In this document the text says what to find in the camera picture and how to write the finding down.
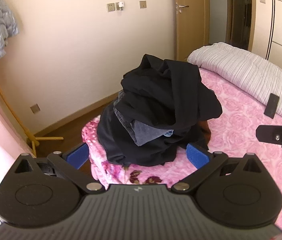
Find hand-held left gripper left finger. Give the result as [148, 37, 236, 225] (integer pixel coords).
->
[14, 142, 105, 195]

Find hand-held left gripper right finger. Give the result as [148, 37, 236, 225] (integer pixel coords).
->
[171, 143, 266, 195]

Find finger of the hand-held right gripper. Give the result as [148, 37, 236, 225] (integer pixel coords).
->
[256, 124, 282, 159]

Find dark brown garment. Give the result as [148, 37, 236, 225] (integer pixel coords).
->
[197, 120, 212, 152]

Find black phone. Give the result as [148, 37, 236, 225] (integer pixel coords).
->
[264, 93, 280, 119]

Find pink rose blanket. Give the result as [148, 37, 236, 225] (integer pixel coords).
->
[81, 65, 282, 233]

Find large black garment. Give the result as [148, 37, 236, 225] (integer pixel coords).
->
[97, 102, 209, 167]

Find wooden skirting board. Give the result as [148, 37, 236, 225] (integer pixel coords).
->
[31, 90, 122, 137]

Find grey garment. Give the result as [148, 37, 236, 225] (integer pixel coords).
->
[130, 120, 174, 147]

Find blue jeans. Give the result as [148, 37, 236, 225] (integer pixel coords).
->
[113, 91, 174, 138]

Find white striped quilt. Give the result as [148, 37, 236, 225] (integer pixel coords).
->
[187, 42, 282, 120]

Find wooden coat rack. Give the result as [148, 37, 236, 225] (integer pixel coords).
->
[0, 60, 64, 157]

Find wooden door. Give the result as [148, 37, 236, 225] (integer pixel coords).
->
[173, 0, 210, 62]

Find silver door handle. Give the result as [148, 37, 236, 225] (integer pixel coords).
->
[175, 2, 190, 13]

